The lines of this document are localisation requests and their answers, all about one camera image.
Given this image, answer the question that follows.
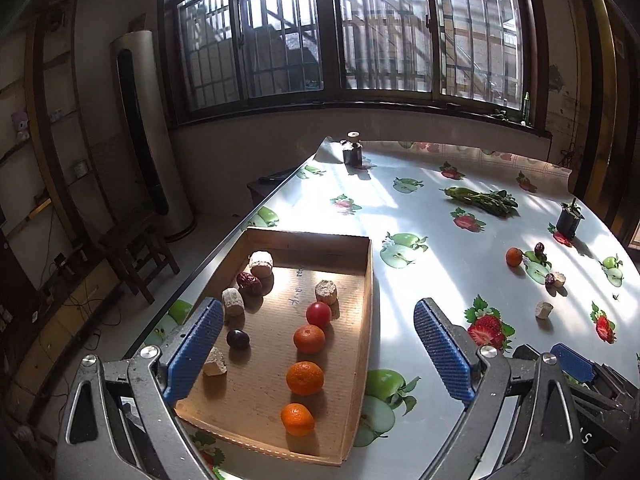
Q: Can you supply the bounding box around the beige cake chunk small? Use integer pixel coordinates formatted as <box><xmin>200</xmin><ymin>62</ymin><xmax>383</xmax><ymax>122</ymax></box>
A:
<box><xmin>535</xmin><ymin>301</ymin><xmax>553</xmax><ymax>320</ymax></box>

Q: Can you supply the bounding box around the dark purple plum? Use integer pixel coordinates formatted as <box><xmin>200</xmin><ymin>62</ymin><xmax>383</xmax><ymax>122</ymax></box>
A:
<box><xmin>226</xmin><ymin>328</ymin><xmax>250</xmax><ymax>351</ymax></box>

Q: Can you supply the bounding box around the wrinkled red date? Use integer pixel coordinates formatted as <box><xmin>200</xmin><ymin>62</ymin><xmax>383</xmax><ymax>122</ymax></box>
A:
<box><xmin>235</xmin><ymin>272</ymin><xmax>262</xmax><ymax>297</ymax></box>

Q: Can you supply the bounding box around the orange tangerine two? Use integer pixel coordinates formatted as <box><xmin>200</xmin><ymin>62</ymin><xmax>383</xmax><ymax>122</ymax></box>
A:
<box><xmin>285</xmin><ymin>361</ymin><xmax>324</xmax><ymax>396</ymax></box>

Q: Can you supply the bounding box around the beige cake chunk large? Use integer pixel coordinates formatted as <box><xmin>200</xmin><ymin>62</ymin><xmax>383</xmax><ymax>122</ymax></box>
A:
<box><xmin>248</xmin><ymin>250</ymin><xmax>273</xmax><ymax>280</ymax></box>

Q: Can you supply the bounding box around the red cherry tomato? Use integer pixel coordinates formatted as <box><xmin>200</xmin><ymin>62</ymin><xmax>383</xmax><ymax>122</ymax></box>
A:
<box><xmin>306</xmin><ymin>301</ymin><xmax>332</xmax><ymax>328</ymax></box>

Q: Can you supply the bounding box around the beige cake cube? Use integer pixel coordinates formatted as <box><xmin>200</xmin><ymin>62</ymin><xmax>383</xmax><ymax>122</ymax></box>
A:
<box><xmin>203</xmin><ymin>347</ymin><xmax>228</xmax><ymax>377</ymax></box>

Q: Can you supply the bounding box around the beige cake cylinder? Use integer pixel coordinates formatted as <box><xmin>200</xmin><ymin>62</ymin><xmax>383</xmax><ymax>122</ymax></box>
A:
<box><xmin>221</xmin><ymin>287</ymin><xmax>245</xmax><ymax>318</ymax></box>

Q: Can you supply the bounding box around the orange tangerine three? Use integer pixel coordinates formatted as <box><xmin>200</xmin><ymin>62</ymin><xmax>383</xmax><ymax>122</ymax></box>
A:
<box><xmin>280</xmin><ymin>403</ymin><xmax>316</xmax><ymax>438</ymax></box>

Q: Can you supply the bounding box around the orange tangerine one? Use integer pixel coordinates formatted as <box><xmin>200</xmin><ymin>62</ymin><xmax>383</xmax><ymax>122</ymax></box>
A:
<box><xmin>293</xmin><ymin>324</ymin><xmax>326</xmax><ymax>354</ymax></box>

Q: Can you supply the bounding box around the far orange tangerine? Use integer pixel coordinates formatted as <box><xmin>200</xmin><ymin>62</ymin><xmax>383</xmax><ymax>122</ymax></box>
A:
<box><xmin>506</xmin><ymin>247</ymin><xmax>523</xmax><ymax>268</ymax></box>

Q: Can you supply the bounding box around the shallow cardboard box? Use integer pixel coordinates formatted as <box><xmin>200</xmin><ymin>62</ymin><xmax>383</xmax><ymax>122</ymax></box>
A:
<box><xmin>176</xmin><ymin>228</ymin><xmax>372</xmax><ymax>466</ymax></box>

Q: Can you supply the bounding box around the wooden chair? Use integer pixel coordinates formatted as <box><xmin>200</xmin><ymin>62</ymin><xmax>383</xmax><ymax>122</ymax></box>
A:
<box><xmin>99</xmin><ymin>209</ymin><xmax>180</xmax><ymax>304</ymax></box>

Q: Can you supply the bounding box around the fruit print tablecloth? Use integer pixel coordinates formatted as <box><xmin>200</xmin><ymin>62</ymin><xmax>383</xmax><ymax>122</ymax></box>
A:
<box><xmin>124</xmin><ymin>136</ymin><xmax>640</xmax><ymax>480</ymax></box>

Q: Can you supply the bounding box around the small black plant pot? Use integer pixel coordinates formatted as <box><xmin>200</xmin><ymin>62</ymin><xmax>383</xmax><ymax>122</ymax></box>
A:
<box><xmin>555</xmin><ymin>198</ymin><xmax>584</xmax><ymax>240</ymax></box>

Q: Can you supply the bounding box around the green leafy vegetable bundle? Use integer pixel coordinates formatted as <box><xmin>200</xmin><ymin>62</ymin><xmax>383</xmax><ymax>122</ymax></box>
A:
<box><xmin>442</xmin><ymin>186</ymin><xmax>518</xmax><ymax>218</ymax></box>

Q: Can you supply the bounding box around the white tower air conditioner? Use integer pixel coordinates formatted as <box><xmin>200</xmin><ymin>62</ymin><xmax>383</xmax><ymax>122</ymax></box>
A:
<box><xmin>110</xmin><ymin>29</ymin><xmax>196</xmax><ymax>240</ymax></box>

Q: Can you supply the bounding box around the dark side table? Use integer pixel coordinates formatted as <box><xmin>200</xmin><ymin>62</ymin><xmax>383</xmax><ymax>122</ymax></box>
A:
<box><xmin>246</xmin><ymin>168</ymin><xmax>296</xmax><ymax>206</ymax></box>

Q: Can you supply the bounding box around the dark clamp with round knob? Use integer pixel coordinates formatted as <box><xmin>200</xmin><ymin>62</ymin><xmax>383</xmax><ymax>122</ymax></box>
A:
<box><xmin>341</xmin><ymin>131</ymin><xmax>362</xmax><ymax>168</ymax></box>

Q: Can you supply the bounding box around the green glass bottle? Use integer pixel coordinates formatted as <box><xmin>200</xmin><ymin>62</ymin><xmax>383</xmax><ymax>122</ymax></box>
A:
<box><xmin>521</xmin><ymin>91</ymin><xmax>530</xmax><ymax>126</ymax></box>

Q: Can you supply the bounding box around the purple plush toy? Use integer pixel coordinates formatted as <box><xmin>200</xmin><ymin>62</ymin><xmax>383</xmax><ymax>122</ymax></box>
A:
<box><xmin>11</xmin><ymin>110</ymin><xmax>30</xmax><ymax>142</ymax></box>

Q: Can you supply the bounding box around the window with metal bars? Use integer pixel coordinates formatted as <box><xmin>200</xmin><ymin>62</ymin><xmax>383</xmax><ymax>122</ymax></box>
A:
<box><xmin>158</xmin><ymin>0</ymin><xmax>548</xmax><ymax>129</ymax></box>

